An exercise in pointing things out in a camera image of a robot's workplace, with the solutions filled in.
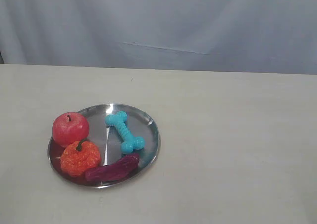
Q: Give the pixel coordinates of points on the turquoise toy bone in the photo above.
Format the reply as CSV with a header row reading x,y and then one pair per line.
x,y
130,142

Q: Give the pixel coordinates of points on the round stainless steel plate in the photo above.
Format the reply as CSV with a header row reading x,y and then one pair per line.
x,y
108,141

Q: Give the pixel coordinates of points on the purple toy sweet potato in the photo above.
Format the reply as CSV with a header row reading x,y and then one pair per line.
x,y
115,171

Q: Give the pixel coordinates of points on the red toy apple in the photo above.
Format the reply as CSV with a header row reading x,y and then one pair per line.
x,y
69,128

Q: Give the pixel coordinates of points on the orange toy pumpkin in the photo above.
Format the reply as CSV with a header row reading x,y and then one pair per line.
x,y
79,157

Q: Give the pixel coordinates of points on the white fabric backdrop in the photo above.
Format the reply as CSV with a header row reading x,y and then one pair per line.
x,y
274,36

